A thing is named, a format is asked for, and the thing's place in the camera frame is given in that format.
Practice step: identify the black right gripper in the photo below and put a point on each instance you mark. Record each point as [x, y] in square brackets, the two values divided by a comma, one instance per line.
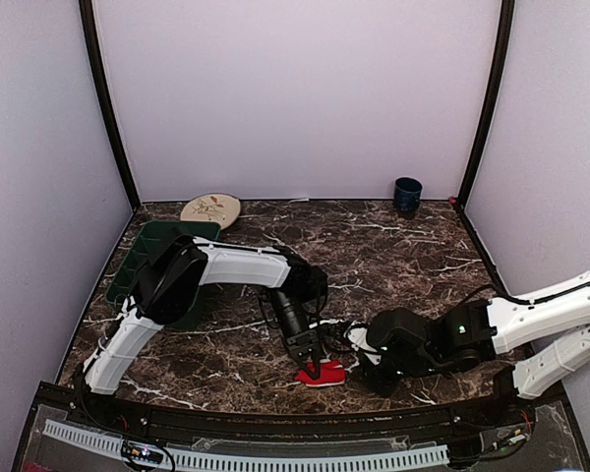
[382, 385]

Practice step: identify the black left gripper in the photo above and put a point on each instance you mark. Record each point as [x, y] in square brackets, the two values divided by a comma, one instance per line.
[304, 342]

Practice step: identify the red Santa Christmas sock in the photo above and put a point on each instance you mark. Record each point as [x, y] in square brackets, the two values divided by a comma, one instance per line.
[332, 373]

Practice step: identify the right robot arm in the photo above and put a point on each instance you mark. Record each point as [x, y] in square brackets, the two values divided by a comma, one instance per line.
[475, 332]

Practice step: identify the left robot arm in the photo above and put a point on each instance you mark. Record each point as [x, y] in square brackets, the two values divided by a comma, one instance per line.
[165, 288]

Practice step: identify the dark blue mug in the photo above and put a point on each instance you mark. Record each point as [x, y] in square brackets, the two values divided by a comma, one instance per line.
[407, 196]

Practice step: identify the beige decorated plate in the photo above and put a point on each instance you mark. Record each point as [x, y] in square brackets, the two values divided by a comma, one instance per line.
[222, 209]

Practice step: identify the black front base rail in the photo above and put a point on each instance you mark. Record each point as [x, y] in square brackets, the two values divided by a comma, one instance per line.
[448, 422]

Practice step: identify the white slotted cable duct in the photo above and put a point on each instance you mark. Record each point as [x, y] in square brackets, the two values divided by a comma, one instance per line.
[170, 458]

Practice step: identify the right black frame post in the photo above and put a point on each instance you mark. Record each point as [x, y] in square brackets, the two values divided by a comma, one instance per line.
[489, 102]

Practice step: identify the black frame post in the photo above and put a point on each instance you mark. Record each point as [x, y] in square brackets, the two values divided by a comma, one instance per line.
[489, 102]
[104, 98]

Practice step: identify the left black frame post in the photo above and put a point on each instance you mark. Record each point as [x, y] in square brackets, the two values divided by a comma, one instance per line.
[104, 98]

